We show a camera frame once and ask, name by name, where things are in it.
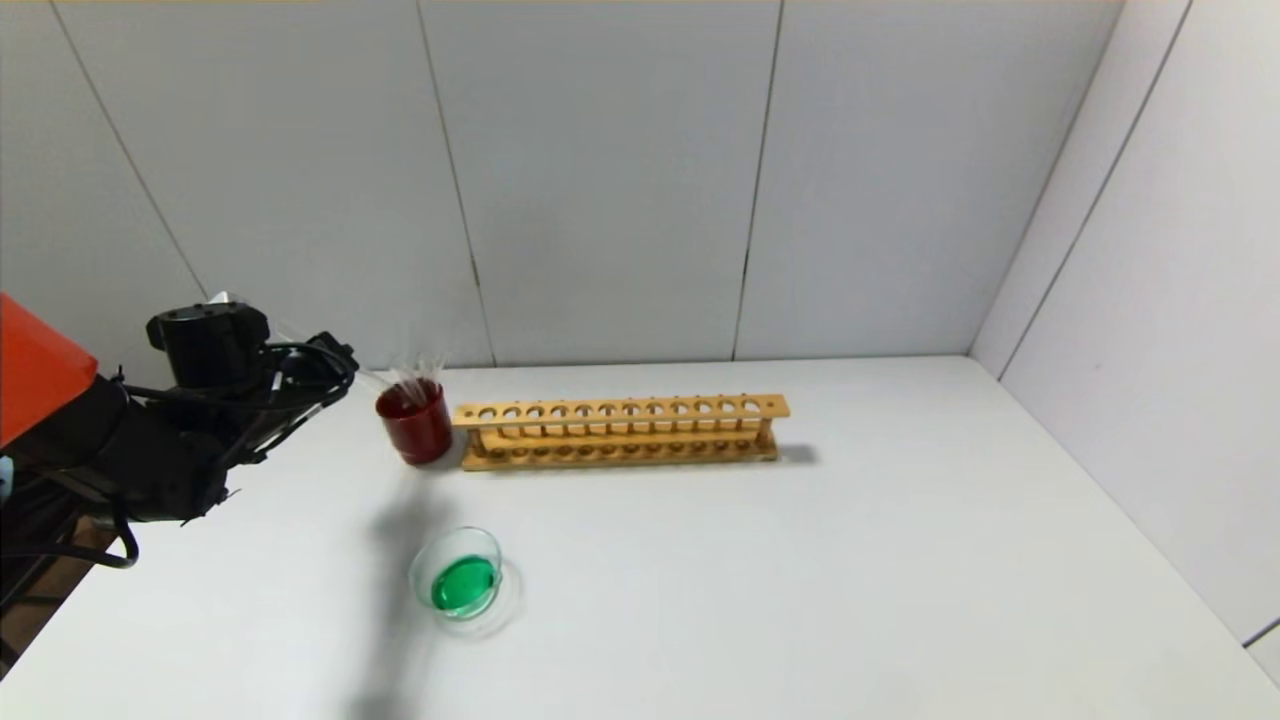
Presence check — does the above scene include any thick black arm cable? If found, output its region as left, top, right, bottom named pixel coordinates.
left=0, top=505, right=141, bottom=571

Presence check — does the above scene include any red plastic cup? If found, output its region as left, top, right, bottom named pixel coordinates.
left=375, top=378, right=453, bottom=467

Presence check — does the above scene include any clear glass beaker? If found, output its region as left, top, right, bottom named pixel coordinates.
left=408, top=526, right=523, bottom=637

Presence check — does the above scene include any wooden test tube rack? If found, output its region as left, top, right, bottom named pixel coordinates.
left=452, top=394, right=790, bottom=473

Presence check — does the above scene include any dark background furniture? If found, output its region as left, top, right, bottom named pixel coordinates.
left=0, top=480, right=111, bottom=666

